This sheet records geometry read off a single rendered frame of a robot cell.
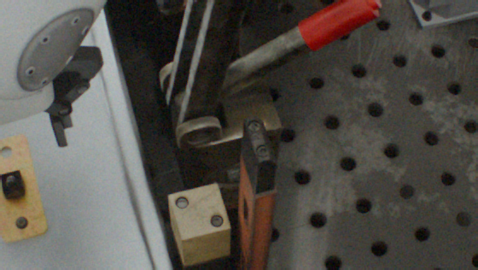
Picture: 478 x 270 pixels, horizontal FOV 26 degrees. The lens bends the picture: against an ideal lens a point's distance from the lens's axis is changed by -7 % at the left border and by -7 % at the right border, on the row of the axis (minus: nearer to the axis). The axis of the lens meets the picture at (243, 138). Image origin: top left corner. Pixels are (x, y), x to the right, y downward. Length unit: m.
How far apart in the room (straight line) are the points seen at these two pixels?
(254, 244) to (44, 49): 0.27
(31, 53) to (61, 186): 0.35
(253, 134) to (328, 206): 0.53
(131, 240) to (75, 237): 0.04
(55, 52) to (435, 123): 0.75
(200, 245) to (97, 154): 0.13
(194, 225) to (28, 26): 0.29
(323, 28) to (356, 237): 0.44
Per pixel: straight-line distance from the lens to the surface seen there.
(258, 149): 0.58
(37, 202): 0.79
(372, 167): 1.14
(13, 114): 0.66
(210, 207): 0.71
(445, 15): 1.23
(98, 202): 0.79
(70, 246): 0.78
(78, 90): 0.68
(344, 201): 1.12
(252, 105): 0.76
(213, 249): 0.73
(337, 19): 0.70
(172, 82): 0.74
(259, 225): 0.66
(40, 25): 0.45
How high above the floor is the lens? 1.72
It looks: 64 degrees down
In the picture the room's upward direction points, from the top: 3 degrees clockwise
